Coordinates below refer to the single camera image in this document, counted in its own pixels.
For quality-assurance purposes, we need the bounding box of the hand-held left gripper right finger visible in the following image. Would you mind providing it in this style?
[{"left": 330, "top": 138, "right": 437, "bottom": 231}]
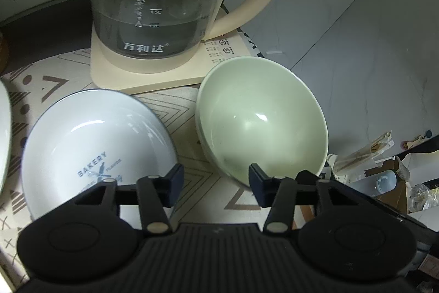
[{"left": 249, "top": 163, "right": 361, "bottom": 234}]

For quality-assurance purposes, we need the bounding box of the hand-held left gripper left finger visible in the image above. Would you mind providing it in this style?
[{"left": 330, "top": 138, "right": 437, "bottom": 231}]
[{"left": 74, "top": 163, "right": 186, "bottom": 235}]

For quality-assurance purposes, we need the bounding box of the pale green bowl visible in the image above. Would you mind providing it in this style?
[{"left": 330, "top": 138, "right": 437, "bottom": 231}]
[{"left": 195, "top": 56, "right": 329, "bottom": 191}]

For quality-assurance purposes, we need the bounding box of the white printed bowl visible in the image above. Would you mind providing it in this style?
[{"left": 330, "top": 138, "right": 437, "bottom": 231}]
[{"left": 21, "top": 89, "right": 179, "bottom": 221}]

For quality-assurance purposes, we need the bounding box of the patterned cloth mat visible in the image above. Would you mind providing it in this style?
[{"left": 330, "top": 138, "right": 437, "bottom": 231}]
[{"left": 0, "top": 48, "right": 316, "bottom": 283}]

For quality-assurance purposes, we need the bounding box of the beige kettle base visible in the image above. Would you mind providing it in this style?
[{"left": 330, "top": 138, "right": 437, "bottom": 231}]
[{"left": 90, "top": 10, "right": 264, "bottom": 95}]

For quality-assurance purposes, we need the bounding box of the pale blue bottle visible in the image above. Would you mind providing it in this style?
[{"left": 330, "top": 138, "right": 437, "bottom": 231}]
[{"left": 374, "top": 171, "right": 397, "bottom": 193}]

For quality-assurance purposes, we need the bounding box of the cardboard box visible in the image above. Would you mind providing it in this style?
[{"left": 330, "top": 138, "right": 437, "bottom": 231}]
[{"left": 364, "top": 159, "right": 412, "bottom": 213}]

